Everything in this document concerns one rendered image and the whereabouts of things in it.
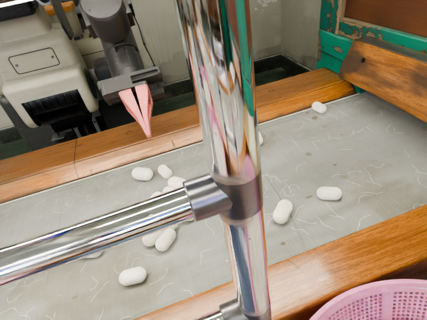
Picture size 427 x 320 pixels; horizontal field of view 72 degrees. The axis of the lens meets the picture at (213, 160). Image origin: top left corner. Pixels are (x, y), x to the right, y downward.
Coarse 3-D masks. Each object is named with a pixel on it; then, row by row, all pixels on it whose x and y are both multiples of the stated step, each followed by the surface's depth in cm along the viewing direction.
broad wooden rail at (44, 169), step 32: (256, 96) 63; (288, 96) 61; (320, 96) 61; (128, 128) 60; (160, 128) 58; (192, 128) 57; (32, 160) 56; (64, 160) 54; (96, 160) 54; (128, 160) 55; (0, 192) 51; (32, 192) 52
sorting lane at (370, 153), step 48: (288, 144) 52; (336, 144) 50; (384, 144) 48; (48, 192) 52; (96, 192) 50; (144, 192) 48; (288, 192) 43; (384, 192) 40; (0, 240) 44; (192, 240) 39; (288, 240) 36; (0, 288) 37; (48, 288) 36; (96, 288) 35; (144, 288) 34; (192, 288) 33
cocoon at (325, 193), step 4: (320, 188) 40; (324, 188) 40; (328, 188) 40; (332, 188) 40; (336, 188) 40; (316, 192) 41; (320, 192) 40; (324, 192) 40; (328, 192) 39; (332, 192) 39; (336, 192) 39; (340, 192) 39; (320, 196) 40; (324, 196) 40; (328, 196) 40; (332, 196) 39; (336, 196) 39; (340, 196) 39
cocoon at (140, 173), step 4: (136, 168) 50; (140, 168) 49; (144, 168) 49; (148, 168) 49; (132, 172) 49; (136, 172) 49; (140, 172) 49; (144, 172) 49; (148, 172) 49; (152, 172) 50; (132, 176) 50; (136, 176) 49; (140, 176) 49; (144, 176) 49; (148, 176) 49; (152, 176) 50
